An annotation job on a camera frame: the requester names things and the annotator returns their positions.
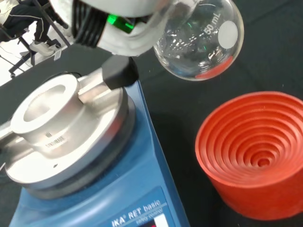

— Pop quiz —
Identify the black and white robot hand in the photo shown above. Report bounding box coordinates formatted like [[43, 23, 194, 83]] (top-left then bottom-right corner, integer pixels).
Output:
[[50, 0, 171, 57]]

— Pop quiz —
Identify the heater with blue base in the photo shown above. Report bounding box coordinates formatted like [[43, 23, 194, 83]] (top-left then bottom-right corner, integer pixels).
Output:
[[0, 56, 191, 227]]

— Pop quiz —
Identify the red ribbed flask stand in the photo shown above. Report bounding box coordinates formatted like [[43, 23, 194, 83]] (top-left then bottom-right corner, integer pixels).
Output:
[[195, 91, 303, 217]]

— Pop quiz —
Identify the black bench cloth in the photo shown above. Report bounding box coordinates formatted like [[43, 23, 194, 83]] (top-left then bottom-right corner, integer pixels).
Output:
[[0, 0, 303, 227]]

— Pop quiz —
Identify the person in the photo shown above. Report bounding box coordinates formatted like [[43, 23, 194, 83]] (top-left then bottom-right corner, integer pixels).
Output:
[[0, 0, 70, 56]]

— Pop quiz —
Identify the black chair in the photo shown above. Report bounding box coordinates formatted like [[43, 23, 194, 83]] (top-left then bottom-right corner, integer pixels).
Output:
[[0, 0, 71, 80]]

